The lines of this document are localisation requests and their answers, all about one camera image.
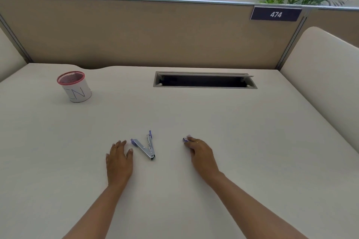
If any person's left hand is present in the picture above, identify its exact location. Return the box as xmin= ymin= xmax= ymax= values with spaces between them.
xmin=106 ymin=140 xmax=134 ymax=189

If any person's right hand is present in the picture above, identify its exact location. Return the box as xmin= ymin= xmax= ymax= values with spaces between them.
xmin=184 ymin=135 xmax=225 ymax=186

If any person's left forearm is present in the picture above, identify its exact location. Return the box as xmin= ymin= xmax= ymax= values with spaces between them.
xmin=62 ymin=184 xmax=132 ymax=239

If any person's right forearm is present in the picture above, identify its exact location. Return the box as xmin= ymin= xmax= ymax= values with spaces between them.
xmin=207 ymin=174 xmax=309 ymax=239

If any open silver purple stapler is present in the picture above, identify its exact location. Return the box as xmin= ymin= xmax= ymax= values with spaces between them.
xmin=130 ymin=130 xmax=156 ymax=161

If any pink mesh pen holder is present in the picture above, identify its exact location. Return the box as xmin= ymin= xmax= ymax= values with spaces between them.
xmin=57 ymin=71 xmax=92 ymax=103

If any beige desk partition panel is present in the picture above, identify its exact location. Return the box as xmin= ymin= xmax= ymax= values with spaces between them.
xmin=0 ymin=0 xmax=359 ymax=71

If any cream curved side panel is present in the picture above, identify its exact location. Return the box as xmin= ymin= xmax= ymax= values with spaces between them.
xmin=0 ymin=27 xmax=28 ymax=83
xmin=280 ymin=26 xmax=359 ymax=155

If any dark blue number sign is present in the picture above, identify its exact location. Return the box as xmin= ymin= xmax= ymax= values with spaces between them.
xmin=250 ymin=6 xmax=303 ymax=22

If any grey desk cable tray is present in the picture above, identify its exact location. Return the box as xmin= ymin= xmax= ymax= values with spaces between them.
xmin=153 ymin=71 xmax=258 ymax=89

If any grey metal partition post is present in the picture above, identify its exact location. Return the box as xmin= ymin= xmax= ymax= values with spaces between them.
xmin=276 ymin=9 xmax=312 ymax=70

